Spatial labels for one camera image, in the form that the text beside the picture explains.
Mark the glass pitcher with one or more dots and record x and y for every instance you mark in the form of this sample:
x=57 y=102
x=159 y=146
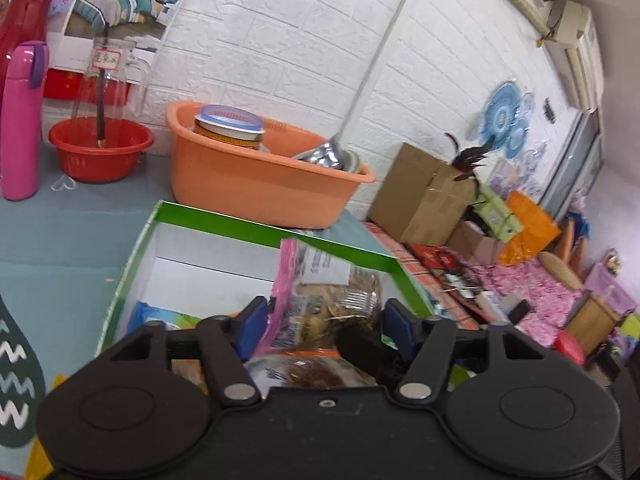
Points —
x=114 y=84

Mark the pink thermos bottle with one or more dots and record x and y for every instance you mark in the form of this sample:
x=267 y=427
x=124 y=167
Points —
x=21 y=120

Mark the green cardboard box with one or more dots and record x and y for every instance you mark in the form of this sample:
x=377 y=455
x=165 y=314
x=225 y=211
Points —
x=199 y=263

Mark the orange bag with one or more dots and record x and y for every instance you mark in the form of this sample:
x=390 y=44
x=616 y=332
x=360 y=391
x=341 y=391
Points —
x=539 y=230

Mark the pink-edged clear snack bag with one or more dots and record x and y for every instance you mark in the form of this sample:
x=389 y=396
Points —
x=316 y=295

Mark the blue patterned wall plates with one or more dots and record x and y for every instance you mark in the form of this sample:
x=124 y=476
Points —
x=506 y=119

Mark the steel ladle bowl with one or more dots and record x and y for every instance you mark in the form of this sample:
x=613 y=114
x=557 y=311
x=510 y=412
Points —
x=330 y=155

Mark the bedding poster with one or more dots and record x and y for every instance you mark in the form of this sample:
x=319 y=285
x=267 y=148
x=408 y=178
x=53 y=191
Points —
x=143 y=22

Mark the red plastic basin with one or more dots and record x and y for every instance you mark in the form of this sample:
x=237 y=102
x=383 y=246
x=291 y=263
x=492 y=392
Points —
x=86 y=159

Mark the orange clear nut packet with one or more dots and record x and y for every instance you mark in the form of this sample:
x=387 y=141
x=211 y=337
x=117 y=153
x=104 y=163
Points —
x=323 y=370

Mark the light green small box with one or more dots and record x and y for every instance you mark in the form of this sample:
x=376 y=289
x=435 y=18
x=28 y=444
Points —
x=501 y=221

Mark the orange plastic tub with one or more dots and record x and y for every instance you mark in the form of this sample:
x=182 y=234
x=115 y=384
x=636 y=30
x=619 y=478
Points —
x=269 y=187

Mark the red thermos jug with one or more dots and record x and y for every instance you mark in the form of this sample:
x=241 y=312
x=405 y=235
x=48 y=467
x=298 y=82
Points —
x=25 y=20

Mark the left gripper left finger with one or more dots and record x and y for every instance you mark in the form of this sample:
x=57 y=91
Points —
x=222 y=344

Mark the white air conditioner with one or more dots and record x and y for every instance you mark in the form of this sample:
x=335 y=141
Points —
x=574 y=46

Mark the dark feather decoration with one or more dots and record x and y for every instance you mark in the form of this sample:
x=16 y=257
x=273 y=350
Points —
x=467 y=160

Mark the brown cardboard box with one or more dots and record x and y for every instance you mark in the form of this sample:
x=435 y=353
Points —
x=422 y=198

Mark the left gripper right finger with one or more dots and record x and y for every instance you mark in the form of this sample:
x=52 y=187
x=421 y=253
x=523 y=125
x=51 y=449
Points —
x=428 y=346

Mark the blue lidded tin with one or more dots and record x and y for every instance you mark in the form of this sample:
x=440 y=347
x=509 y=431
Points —
x=229 y=125

